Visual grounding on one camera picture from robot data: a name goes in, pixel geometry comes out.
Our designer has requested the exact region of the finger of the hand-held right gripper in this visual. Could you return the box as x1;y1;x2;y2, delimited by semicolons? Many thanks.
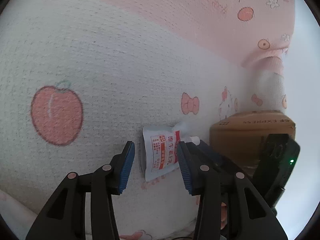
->
190;139;252;178

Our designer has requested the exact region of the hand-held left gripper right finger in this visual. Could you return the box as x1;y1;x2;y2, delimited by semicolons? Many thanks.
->
177;141;288;240

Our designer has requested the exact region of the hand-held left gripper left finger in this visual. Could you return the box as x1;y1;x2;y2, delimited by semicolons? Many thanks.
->
25;141;135;240

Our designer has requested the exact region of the brown cardboard box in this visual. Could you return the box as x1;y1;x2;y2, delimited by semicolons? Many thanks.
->
209;110;297;167

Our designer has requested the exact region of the white sachet with red label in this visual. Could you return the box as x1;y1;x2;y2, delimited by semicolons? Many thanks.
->
141;121;200;182

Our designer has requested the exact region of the pink white printed blanket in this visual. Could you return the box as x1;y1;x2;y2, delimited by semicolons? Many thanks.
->
0;0;298;240

